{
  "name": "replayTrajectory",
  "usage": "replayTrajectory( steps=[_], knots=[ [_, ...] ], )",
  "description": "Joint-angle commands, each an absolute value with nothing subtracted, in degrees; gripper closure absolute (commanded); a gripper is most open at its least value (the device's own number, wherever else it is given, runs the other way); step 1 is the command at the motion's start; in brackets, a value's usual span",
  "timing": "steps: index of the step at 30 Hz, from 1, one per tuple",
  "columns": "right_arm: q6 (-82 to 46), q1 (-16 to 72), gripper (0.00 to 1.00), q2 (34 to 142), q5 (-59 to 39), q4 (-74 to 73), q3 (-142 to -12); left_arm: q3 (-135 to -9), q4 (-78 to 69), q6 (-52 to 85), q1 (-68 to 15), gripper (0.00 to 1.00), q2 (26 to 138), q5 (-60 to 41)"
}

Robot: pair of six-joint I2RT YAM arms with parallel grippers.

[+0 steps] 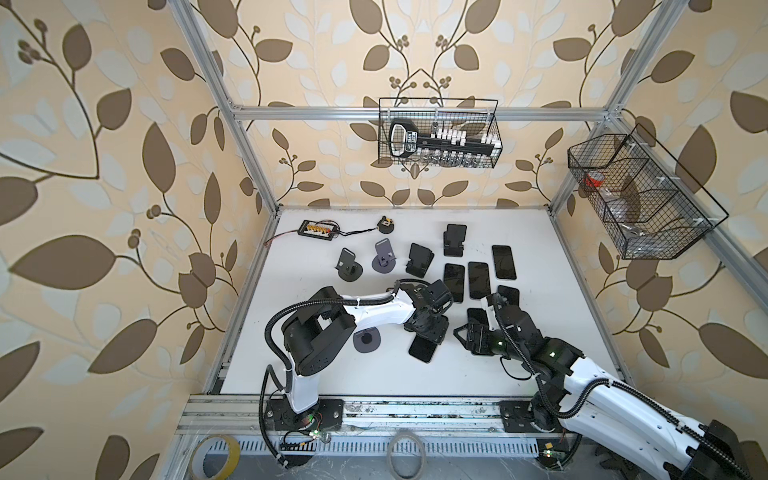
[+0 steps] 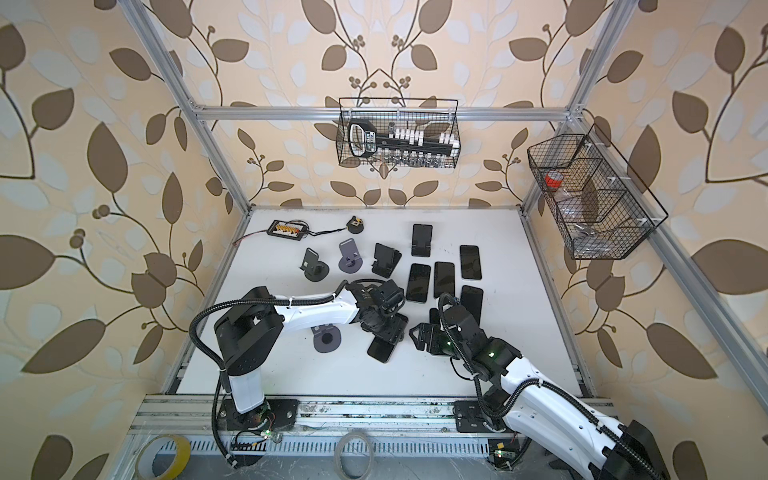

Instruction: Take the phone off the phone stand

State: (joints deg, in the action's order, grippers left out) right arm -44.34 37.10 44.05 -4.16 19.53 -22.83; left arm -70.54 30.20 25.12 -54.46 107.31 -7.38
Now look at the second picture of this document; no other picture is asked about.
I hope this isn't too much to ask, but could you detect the yellow tape roll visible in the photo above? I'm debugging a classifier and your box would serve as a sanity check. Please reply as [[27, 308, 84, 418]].
[[134, 434, 191, 480]]

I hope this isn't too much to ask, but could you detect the black round stand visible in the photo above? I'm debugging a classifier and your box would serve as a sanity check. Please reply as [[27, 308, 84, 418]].
[[300, 248, 330, 283]]

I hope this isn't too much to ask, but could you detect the black power adapter board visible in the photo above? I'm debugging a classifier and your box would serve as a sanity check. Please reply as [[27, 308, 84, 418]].
[[266, 220, 309, 241]]

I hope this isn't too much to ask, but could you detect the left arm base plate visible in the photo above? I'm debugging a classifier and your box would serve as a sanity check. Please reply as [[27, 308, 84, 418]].
[[214, 397, 299, 431]]

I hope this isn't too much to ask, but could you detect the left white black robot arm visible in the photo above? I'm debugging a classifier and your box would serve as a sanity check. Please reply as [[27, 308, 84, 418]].
[[188, 279, 408, 415]]

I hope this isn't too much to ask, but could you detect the black rear phone stand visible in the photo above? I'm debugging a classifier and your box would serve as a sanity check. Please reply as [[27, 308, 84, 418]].
[[411, 224, 433, 258]]

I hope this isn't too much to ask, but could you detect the black red cable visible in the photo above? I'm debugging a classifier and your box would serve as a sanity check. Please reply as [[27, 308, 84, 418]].
[[232, 225, 349, 247]]

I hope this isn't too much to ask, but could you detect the black wire basket wall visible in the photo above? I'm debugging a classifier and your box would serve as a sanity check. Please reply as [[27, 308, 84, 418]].
[[335, 96, 462, 169], [527, 125, 668, 260]]

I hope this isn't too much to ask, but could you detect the black wire basket rear wall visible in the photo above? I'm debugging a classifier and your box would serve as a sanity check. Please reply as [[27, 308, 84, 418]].
[[335, 96, 462, 169]]

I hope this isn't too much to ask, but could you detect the purple round phone stand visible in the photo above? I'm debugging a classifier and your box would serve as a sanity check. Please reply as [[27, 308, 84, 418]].
[[338, 238, 363, 274]]

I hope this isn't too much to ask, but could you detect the black tool in basket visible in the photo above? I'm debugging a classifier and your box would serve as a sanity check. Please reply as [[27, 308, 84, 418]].
[[346, 119, 461, 160]]

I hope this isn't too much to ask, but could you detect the dark round stand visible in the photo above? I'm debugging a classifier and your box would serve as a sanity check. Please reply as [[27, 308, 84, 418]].
[[311, 324, 342, 354]]

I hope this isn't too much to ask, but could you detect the black yellow round connector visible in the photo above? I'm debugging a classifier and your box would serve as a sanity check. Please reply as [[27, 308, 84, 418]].
[[346, 216, 364, 235]]

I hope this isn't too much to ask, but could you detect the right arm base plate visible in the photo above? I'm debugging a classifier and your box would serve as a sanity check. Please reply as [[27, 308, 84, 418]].
[[453, 400, 493, 434]]

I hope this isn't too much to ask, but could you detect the black wire basket right wall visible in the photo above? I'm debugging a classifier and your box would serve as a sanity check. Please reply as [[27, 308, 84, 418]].
[[527, 125, 668, 260]]

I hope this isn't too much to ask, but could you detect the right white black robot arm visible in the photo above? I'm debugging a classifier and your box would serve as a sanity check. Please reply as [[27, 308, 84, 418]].
[[409, 294, 670, 479]]

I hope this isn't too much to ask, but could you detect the black folding phone stand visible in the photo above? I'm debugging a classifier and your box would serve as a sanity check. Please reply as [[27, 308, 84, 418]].
[[372, 243, 402, 279]]

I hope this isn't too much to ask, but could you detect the grey tape ring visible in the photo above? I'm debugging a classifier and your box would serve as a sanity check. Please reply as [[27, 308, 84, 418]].
[[333, 431, 376, 480]]

